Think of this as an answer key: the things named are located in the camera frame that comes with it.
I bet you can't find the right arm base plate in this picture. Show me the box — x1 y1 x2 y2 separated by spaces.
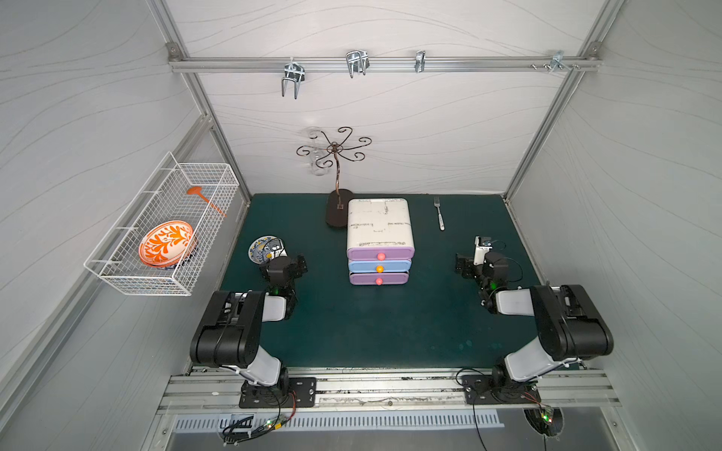
458 373 542 406

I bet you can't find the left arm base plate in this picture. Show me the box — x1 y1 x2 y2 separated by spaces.
238 377 317 409

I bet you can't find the purple top drawer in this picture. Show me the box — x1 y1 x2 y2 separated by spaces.
347 246 415 261

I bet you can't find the aluminium wall rail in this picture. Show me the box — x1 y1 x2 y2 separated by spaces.
169 56 603 75

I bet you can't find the orange patterned plate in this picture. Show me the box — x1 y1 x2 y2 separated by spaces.
138 221 197 269

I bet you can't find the orange spatula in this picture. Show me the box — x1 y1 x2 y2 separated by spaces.
186 186 227 217

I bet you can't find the purple bottom drawer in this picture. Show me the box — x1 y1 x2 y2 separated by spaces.
350 272 409 286

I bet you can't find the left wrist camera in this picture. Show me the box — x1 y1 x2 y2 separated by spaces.
263 238 287 260

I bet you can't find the blue drawer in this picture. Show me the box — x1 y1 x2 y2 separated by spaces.
348 259 412 274

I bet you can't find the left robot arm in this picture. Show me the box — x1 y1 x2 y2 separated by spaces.
189 255 308 394

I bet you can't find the purple drawer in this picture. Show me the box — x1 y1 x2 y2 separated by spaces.
347 246 415 261
350 272 409 286

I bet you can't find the double metal hook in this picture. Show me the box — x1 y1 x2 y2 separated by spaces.
281 61 306 100
345 50 370 78

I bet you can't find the metal hook right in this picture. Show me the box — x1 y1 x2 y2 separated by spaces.
530 50 581 73

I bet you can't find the double metal hook middle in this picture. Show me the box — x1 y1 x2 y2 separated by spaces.
345 50 370 78

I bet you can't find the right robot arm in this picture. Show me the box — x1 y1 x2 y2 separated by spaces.
455 251 614 388

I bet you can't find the blue patterned small bowl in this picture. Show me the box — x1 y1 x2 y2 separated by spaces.
247 235 287 265

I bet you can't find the white wire basket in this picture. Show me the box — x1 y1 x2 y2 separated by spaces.
84 153 239 297

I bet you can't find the single metal hook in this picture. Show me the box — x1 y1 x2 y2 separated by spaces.
415 50 426 73

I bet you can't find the white drawer cabinet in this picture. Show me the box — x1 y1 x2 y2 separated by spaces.
347 198 415 259

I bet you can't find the silver fork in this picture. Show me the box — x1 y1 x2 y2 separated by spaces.
434 197 446 231

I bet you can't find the metal mug tree stand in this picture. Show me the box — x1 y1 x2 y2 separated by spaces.
295 126 373 229

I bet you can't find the double metal hook left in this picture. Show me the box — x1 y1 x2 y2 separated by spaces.
281 61 306 100

